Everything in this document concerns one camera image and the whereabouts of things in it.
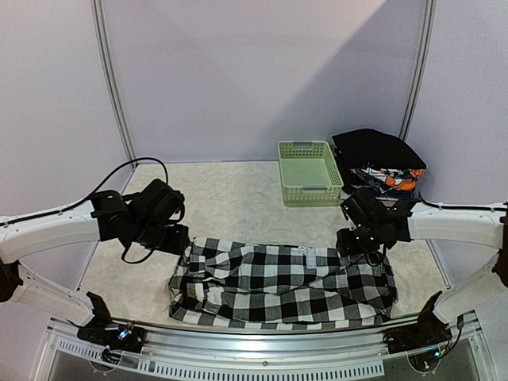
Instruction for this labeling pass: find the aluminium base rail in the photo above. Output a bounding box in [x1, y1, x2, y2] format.
[33, 312, 497, 380]

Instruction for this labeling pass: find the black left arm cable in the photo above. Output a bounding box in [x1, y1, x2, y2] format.
[0, 158, 168, 223]

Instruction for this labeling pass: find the pale green plastic laundry basket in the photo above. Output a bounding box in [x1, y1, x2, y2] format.
[278, 140, 344, 207]

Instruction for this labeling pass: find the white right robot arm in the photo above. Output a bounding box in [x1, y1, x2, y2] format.
[337, 194, 507, 346]

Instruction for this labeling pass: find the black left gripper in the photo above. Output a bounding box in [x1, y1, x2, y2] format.
[133, 218, 191, 256]

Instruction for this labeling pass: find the black white patterned garment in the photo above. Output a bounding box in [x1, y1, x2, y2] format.
[168, 237, 398, 330]

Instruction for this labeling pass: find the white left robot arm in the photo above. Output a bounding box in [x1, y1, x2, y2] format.
[1, 188, 189, 344]

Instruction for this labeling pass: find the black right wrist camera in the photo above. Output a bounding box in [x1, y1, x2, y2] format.
[341, 189, 387, 226]

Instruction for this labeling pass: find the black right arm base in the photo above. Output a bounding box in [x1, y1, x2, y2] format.
[383, 291, 464, 358]

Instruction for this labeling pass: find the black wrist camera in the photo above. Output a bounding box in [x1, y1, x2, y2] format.
[137, 179, 185, 225]
[341, 189, 387, 226]

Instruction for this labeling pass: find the dark folded clothes stack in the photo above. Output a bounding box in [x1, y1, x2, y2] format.
[333, 148, 415, 201]

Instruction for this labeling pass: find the right corner wall post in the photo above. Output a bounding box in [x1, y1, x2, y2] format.
[398, 0, 437, 140]

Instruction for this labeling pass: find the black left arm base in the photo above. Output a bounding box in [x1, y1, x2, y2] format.
[77, 292, 146, 353]

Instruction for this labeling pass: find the black t-shirt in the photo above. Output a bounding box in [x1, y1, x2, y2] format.
[332, 129, 426, 170]

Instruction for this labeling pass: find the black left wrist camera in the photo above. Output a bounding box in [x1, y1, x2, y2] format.
[137, 179, 185, 225]

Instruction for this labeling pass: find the corner wall post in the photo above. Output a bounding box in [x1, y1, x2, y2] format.
[398, 0, 437, 140]
[90, 0, 137, 160]

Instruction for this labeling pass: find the left corner wall post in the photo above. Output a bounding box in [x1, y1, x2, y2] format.
[90, 0, 137, 160]

